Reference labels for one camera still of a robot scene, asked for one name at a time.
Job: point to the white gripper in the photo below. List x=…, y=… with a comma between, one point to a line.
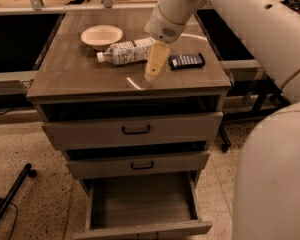
x=161, y=28

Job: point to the clear plastic water bottle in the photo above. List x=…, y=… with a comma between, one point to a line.
x=127, y=52

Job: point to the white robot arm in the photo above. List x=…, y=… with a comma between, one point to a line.
x=266, y=203

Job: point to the top grey drawer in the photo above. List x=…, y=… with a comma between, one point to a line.
x=128, y=131

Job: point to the grey wooden drawer cabinet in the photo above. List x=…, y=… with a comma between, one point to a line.
x=71, y=85

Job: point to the middle grey drawer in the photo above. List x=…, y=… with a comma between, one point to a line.
x=137, y=165

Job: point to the bottom grey open drawer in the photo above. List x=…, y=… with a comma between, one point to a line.
x=143, y=207

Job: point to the dark blue snack packet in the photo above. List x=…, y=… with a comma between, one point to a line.
x=186, y=61

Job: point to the white paper bowl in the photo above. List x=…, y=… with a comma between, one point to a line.
x=100, y=37

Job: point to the black stand leg left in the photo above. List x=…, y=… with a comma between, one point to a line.
x=27, y=171

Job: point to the black wheeled table frame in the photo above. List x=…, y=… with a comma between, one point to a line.
x=251, y=99

